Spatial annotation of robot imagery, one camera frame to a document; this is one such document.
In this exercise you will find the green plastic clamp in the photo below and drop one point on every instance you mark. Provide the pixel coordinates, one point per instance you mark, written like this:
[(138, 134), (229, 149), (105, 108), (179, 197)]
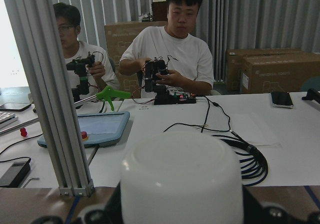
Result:
[(108, 93)]

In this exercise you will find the white plastic cup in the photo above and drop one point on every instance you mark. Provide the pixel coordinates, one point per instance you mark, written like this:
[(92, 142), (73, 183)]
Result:
[(181, 177)]

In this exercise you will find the aluminium frame post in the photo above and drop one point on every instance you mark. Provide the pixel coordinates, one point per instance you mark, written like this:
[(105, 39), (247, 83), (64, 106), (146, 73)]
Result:
[(36, 33)]

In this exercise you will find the black power adapter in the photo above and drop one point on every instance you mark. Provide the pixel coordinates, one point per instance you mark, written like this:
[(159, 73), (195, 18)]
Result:
[(16, 174)]

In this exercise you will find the cardboard box right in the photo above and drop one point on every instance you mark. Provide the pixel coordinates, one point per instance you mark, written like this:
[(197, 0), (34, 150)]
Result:
[(252, 71)]

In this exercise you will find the cardboard box behind man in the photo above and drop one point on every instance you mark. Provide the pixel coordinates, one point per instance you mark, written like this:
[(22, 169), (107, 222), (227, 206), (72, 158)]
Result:
[(118, 38)]

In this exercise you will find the blue teach pendant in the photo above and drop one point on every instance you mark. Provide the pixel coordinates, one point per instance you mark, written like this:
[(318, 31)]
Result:
[(103, 129)]

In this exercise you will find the man in white shirt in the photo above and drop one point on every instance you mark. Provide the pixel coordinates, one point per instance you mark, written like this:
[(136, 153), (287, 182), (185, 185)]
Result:
[(190, 65)]

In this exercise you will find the man with glasses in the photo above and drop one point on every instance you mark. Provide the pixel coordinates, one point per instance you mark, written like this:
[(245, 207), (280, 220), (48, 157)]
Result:
[(101, 73)]

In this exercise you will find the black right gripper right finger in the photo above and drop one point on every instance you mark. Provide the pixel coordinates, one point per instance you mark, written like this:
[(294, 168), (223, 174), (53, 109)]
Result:
[(255, 212)]

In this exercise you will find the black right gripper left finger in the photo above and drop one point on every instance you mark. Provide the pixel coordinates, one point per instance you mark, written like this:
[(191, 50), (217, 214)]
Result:
[(98, 213)]

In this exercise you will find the white keyboard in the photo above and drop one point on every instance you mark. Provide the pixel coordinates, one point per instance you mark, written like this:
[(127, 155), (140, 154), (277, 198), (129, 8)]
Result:
[(7, 118)]

